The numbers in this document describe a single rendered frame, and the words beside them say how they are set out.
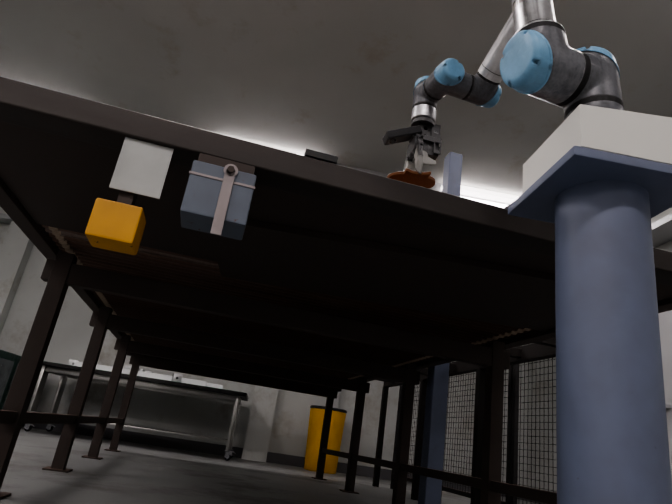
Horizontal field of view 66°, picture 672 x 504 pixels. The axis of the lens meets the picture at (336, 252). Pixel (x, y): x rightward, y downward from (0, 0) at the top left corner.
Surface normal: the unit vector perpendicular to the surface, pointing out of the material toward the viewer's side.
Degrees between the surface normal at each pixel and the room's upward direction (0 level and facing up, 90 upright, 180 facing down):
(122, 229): 90
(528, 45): 101
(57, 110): 90
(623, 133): 90
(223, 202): 90
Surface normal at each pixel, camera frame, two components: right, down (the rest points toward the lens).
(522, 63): -0.92, -0.07
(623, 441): -0.26, -0.37
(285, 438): 0.13, -0.33
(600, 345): -0.54, -0.37
